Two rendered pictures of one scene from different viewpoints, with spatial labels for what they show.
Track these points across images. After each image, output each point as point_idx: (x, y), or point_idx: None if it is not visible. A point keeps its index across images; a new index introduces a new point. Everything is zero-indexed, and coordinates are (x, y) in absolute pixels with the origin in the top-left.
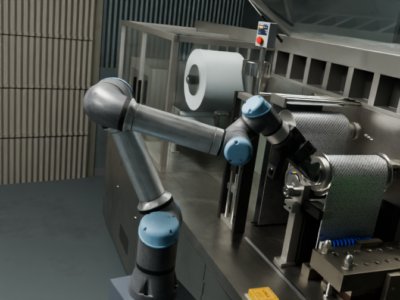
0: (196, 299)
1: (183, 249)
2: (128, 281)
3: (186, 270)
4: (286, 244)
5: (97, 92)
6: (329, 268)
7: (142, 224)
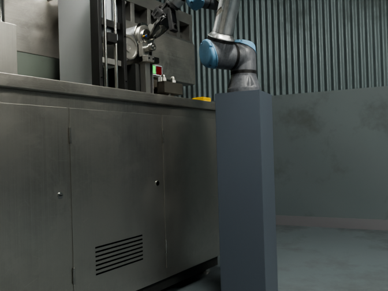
0: (156, 156)
1: (123, 128)
2: (256, 86)
3: (133, 145)
4: (148, 89)
5: None
6: (175, 85)
7: (253, 43)
